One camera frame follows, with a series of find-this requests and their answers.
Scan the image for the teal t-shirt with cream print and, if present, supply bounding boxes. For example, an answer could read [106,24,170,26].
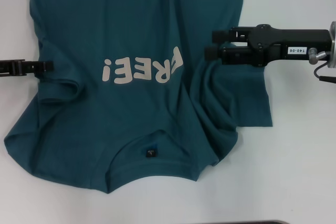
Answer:
[3,0,274,195]

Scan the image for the metal plug with right cable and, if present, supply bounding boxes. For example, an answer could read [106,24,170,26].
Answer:
[308,47,336,83]

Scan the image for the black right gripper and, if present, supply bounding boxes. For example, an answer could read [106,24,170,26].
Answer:
[205,24,331,67]

